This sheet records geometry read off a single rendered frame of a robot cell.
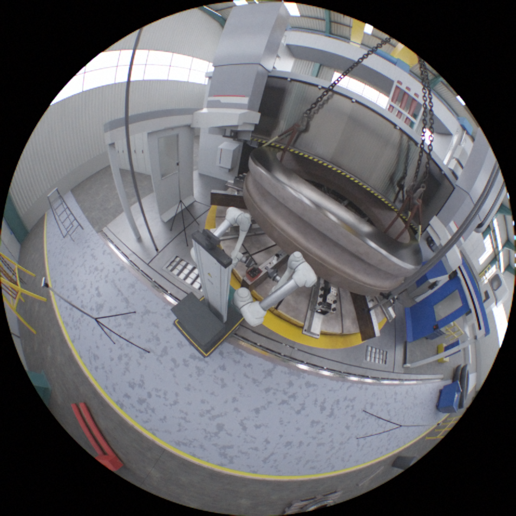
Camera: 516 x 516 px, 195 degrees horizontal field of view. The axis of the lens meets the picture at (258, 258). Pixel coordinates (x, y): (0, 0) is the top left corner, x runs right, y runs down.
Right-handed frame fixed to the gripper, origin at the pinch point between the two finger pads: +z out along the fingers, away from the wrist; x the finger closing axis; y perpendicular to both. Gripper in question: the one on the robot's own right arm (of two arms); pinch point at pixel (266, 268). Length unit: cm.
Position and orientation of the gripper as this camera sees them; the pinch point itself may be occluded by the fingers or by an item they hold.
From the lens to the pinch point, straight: 188.5
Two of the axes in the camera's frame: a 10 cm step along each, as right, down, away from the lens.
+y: 2.1, -6.0, -7.7
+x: -6.8, 4.7, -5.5
